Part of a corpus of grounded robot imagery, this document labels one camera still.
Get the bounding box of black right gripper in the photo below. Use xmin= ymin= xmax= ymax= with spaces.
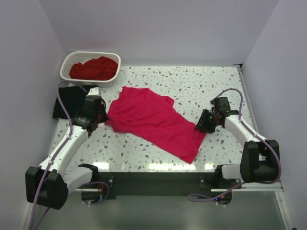
xmin=194 ymin=109 xmax=220 ymax=134

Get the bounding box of pink t shirt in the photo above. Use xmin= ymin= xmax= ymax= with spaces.
xmin=105 ymin=87 xmax=206 ymax=163

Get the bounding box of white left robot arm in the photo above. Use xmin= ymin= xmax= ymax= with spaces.
xmin=25 ymin=87 xmax=108 ymax=210

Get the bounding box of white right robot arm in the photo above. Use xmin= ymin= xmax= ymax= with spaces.
xmin=194 ymin=97 xmax=281 ymax=188

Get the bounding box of black folded t shirt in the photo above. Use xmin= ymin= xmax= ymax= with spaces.
xmin=52 ymin=85 xmax=95 ymax=119

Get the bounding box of white plastic laundry basket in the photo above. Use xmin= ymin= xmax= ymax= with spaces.
xmin=60 ymin=51 xmax=121 ymax=88

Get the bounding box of dark red t shirt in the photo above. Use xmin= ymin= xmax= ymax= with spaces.
xmin=69 ymin=57 xmax=118 ymax=81

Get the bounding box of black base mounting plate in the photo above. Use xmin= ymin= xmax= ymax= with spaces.
xmin=81 ymin=171 xmax=241 ymax=205

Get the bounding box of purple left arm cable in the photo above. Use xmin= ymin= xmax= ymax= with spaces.
xmin=27 ymin=81 xmax=89 ymax=228

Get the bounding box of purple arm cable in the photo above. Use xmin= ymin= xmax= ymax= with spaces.
xmin=27 ymin=81 xmax=89 ymax=228
xmin=187 ymin=88 xmax=282 ymax=204

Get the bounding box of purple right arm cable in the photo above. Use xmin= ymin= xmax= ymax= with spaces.
xmin=187 ymin=88 xmax=282 ymax=204

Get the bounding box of aluminium table edge rail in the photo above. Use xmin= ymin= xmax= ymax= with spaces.
xmin=233 ymin=62 xmax=296 ymax=230

